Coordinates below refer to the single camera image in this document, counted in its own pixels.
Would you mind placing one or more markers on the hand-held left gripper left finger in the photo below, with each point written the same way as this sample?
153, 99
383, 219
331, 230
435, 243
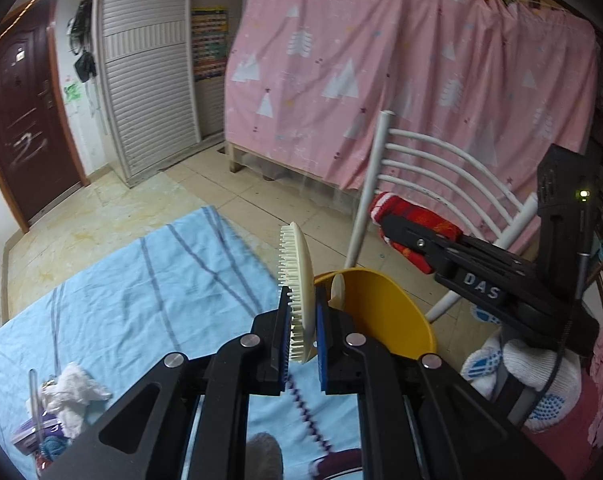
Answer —
269, 360

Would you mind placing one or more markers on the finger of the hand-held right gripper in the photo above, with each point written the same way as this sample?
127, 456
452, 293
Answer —
426, 242

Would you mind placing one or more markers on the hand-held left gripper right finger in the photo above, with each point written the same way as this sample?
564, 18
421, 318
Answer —
324, 366

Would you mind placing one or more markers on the red patterned sock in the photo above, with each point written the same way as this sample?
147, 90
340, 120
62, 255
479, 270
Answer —
426, 222

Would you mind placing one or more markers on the yellow bin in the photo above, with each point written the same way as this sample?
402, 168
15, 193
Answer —
386, 310

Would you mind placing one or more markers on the cream massage comb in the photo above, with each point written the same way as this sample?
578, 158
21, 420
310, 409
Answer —
299, 285

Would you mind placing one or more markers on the person's right forearm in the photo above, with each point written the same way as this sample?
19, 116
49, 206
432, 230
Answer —
561, 440

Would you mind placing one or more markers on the person's right hand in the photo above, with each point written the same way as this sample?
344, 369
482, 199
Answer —
524, 360

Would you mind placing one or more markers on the white metal chair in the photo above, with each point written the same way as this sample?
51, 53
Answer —
431, 165

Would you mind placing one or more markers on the grey sock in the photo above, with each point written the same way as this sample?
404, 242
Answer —
264, 455

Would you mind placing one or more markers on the light blue striped sheet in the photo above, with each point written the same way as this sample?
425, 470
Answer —
156, 300

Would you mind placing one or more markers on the pink tree print curtain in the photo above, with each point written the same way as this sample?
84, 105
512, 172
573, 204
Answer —
406, 70

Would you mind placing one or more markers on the white crumpled tissue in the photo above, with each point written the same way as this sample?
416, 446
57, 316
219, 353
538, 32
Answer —
78, 395

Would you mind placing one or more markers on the blue yarn ball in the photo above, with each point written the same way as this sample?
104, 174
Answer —
55, 447

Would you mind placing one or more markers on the clear plastic tube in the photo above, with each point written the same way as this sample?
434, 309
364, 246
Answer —
35, 405

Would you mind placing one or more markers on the purple box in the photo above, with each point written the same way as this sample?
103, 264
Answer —
31, 432

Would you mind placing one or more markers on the colourful grid chart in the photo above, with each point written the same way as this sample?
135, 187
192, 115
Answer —
210, 45

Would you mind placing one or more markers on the white slatted wardrobe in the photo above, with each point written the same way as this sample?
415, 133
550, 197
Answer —
146, 75

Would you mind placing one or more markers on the dark brown door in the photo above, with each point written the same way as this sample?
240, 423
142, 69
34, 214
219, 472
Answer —
26, 120

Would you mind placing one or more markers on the small black hanging bag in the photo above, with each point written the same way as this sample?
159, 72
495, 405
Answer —
85, 66

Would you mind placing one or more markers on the large black hanging bag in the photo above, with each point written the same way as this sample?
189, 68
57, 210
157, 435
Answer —
80, 20

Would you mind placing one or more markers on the wooden bed frame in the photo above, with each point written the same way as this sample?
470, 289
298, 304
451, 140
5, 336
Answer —
281, 172

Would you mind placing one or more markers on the green wall sticker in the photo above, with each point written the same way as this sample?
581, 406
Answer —
73, 92

